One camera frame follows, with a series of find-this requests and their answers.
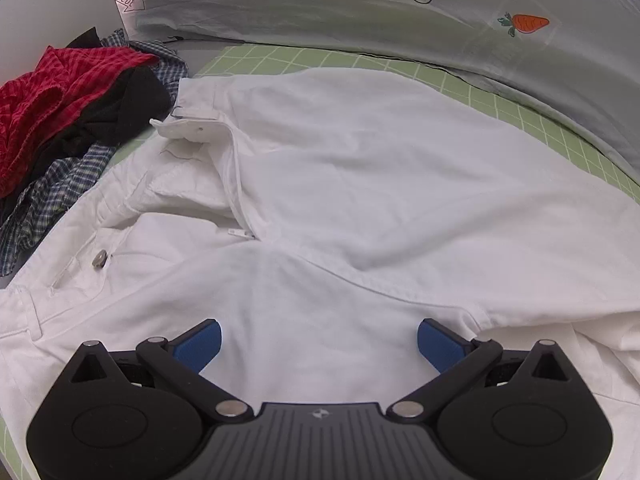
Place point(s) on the white pants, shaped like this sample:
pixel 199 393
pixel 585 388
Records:
pixel 375 185

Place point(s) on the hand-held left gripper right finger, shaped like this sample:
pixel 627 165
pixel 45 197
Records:
pixel 441 345

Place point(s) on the pile of dark checked clothes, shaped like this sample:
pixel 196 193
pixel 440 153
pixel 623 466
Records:
pixel 65 180

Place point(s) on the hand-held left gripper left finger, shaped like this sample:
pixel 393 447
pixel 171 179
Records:
pixel 197 345

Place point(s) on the red checked garment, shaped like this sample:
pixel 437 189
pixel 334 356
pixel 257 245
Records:
pixel 45 95

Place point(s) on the grey carrot print quilt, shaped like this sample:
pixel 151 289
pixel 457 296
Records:
pixel 350 5

